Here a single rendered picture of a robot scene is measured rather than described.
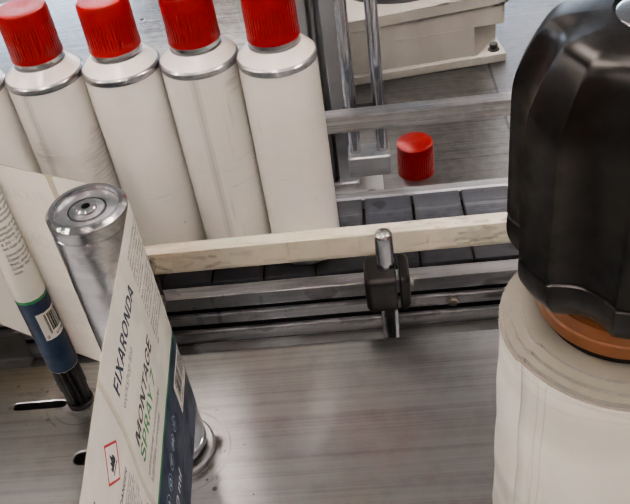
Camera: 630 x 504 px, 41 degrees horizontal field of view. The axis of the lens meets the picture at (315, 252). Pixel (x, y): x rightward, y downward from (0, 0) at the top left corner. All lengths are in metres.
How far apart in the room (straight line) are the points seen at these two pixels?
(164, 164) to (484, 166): 0.32
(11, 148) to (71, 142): 0.04
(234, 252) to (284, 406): 0.13
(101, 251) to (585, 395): 0.22
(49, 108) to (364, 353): 0.26
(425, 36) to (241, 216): 0.38
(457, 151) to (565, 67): 0.57
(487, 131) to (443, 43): 0.13
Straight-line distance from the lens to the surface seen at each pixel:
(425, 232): 0.58
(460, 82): 0.91
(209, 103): 0.55
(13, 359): 0.69
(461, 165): 0.79
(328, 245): 0.58
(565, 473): 0.33
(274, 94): 0.53
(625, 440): 0.30
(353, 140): 0.68
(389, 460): 0.50
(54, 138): 0.59
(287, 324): 0.63
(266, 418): 0.52
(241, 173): 0.58
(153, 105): 0.57
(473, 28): 0.92
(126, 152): 0.58
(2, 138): 0.60
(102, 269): 0.39
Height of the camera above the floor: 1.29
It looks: 40 degrees down
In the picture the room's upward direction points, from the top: 9 degrees counter-clockwise
